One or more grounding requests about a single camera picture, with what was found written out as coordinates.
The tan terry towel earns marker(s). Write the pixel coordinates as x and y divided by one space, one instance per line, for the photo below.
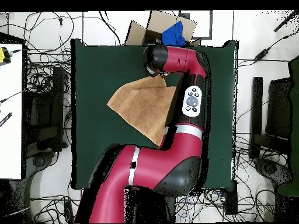
140 107

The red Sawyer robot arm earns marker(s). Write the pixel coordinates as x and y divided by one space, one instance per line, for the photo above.
182 60

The blue garment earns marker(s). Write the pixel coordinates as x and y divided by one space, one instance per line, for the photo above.
172 35

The open cardboard box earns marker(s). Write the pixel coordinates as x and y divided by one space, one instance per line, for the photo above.
158 21

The dark green table cloth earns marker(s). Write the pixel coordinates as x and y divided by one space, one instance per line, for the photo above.
98 81

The black power adapter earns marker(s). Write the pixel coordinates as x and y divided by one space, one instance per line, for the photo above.
261 54

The black equipment box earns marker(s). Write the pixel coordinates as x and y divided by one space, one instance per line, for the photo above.
279 109

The black equipment rack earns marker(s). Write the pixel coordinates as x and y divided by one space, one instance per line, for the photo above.
46 112

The black rod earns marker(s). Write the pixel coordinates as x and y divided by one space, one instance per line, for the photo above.
285 22

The green cloth on side table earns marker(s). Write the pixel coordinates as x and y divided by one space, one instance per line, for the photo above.
295 116

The black chair base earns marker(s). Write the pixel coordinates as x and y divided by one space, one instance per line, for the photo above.
271 169

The black block under table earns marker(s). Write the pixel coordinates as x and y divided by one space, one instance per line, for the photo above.
231 200

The white side table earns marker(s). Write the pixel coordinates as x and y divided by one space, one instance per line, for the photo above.
10 116

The yellow object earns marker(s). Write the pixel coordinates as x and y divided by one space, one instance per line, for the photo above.
1 54

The black marked strip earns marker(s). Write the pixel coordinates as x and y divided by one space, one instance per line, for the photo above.
5 119

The grey rectangular frame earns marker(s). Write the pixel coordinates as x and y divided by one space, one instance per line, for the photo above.
211 23

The black upright post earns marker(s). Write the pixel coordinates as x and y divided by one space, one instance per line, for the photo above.
256 112

